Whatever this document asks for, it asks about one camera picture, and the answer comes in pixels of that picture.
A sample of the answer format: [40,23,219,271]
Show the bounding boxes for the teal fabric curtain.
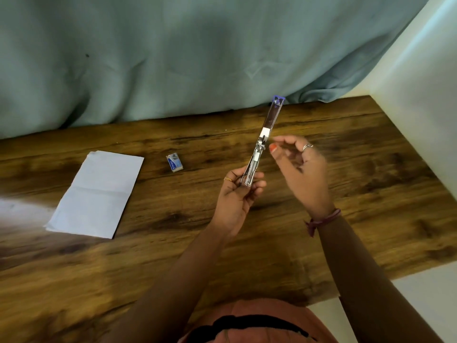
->
[0,0,433,140]

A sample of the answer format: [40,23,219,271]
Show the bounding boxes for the metal stapler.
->
[240,96,286,188]

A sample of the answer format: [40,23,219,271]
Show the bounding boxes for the person's left forearm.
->
[102,224,237,343]

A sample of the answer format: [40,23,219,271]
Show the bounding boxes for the black strap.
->
[186,314,319,343]

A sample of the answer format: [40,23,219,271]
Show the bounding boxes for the person's right forearm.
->
[316,211,445,343]

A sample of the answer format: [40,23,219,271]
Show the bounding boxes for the salmon pink garment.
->
[178,298,340,343]

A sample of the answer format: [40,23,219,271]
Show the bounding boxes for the white paper sheets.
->
[44,151,145,240]

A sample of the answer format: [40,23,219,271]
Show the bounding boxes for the person's right hand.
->
[269,134,337,220]

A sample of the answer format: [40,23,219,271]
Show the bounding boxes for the pink thread wrist bracelet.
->
[304,208,342,238]

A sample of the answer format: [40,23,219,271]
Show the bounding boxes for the person's left hand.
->
[210,168,268,240]

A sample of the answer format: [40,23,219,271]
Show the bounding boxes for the small staple box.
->
[166,153,184,173]

